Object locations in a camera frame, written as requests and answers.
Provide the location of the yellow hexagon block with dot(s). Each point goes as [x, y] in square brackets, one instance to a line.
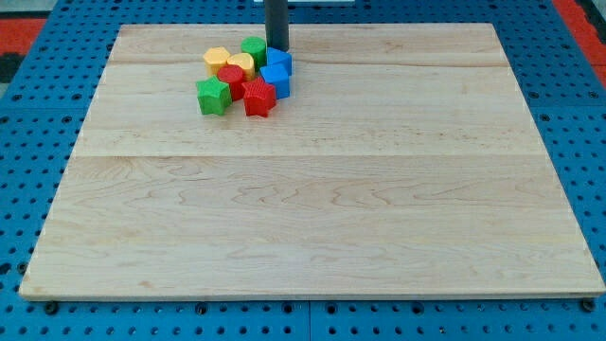
[215, 58]

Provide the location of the red cylinder block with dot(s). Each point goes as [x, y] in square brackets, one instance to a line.
[234, 76]

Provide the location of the blue block rear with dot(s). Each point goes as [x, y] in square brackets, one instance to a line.
[276, 56]

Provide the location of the red star block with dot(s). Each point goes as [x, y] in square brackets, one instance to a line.
[259, 97]

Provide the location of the yellow heart block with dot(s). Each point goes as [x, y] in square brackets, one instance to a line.
[246, 62]

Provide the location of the green cylinder block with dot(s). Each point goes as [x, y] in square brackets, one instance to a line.
[256, 47]

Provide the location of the green star block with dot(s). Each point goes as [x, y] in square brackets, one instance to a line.
[213, 96]

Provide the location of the large light wooden board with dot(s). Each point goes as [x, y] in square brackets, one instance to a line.
[404, 164]

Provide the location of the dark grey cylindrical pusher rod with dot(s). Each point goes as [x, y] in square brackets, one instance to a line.
[277, 24]

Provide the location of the blue perforated metal base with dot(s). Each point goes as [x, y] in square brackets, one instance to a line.
[47, 100]

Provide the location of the blue cube block front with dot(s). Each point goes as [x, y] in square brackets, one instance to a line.
[277, 75]

